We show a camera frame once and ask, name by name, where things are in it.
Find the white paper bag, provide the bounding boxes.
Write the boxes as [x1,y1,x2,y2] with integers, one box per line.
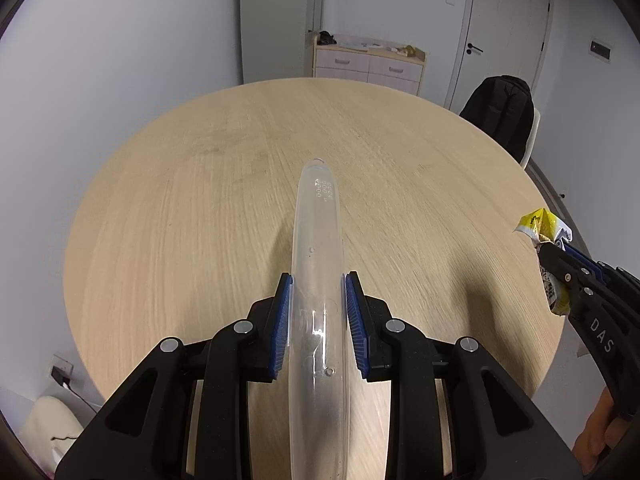
[18,396,84,477]

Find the white plastic chair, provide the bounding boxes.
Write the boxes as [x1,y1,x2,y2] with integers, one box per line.
[520,108,540,169]

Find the pink drawer cabinet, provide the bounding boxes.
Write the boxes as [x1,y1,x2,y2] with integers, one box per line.
[312,30,426,96]

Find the yellow white wrapper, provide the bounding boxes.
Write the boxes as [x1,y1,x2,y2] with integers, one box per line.
[515,208,573,316]

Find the right hand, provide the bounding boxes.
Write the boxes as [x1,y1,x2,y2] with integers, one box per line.
[573,388,629,474]

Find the white door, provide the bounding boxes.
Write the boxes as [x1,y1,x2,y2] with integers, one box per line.
[449,0,551,114]

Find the wall socket with plug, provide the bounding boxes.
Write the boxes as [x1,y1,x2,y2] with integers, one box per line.
[49,354,74,389]

